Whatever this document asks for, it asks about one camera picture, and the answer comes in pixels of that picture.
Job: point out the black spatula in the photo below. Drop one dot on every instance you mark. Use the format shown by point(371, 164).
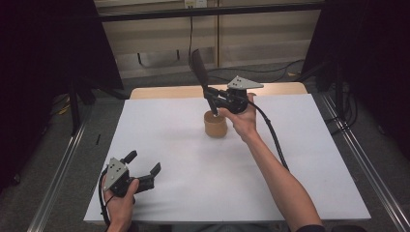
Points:
point(201, 69)

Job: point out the person's grey pants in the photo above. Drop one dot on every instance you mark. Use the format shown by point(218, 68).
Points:
point(225, 228)

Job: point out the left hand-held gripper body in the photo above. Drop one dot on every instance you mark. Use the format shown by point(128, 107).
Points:
point(121, 180)

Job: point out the black curtain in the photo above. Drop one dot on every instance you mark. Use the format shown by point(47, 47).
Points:
point(38, 64)
point(374, 64)

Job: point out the black horizontal bar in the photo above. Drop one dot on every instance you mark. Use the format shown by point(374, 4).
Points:
point(209, 12)

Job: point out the person's left hand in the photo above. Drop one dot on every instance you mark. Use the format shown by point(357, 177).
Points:
point(121, 208)

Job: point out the person's right hand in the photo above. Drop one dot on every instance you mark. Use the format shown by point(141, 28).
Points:
point(243, 121)

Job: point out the wooden table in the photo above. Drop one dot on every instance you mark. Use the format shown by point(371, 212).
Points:
point(167, 92)

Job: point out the brown cup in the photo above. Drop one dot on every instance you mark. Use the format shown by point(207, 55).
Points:
point(215, 127)

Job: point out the black stand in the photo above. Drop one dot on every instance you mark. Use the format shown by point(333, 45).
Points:
point(75, 106)

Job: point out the white wall socket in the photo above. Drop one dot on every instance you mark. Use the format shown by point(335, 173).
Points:
point(195, 3)

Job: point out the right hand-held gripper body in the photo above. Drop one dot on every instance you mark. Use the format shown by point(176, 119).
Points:
point(237, 95)

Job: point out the small black floor piece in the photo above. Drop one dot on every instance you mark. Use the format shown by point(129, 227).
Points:
point(98, 139)

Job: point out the metal floor rail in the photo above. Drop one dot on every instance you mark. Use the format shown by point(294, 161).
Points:
point(370, 154)
point(59, 170)

